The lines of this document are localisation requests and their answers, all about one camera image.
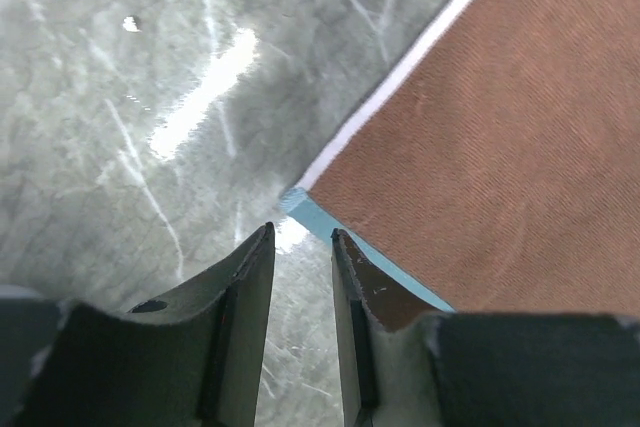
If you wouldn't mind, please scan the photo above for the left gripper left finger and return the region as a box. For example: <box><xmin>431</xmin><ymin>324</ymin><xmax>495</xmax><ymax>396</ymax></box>
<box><xmin>1</xmin><ymin>224</ymin><xmax>275</xmax><ymax>426</ymax></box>

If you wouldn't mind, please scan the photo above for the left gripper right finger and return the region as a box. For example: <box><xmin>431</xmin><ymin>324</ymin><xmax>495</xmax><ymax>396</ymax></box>
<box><xmin>332</xmin><ymin>229</ymin><xmax>639</xmax><ymax>426</ymax></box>

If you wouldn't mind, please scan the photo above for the brown orange bear towel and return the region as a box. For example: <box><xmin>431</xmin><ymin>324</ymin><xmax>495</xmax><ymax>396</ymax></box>
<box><xmin>282</xmin><ymin>0</ymin><xmax>639</xmax><ymax>316</ymax></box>

